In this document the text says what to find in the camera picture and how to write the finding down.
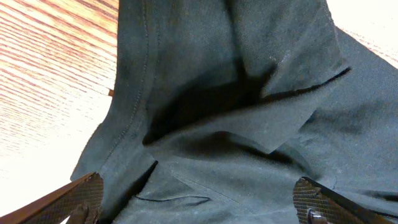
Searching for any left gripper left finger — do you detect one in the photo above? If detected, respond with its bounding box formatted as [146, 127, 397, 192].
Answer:
[1, 172, 104, 224]

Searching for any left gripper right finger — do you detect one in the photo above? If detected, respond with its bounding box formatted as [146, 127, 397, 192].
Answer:
[293, 177, 391, 224]

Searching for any black t-shirt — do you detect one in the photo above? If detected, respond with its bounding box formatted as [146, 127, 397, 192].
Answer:
[71, 0, 397, 223]

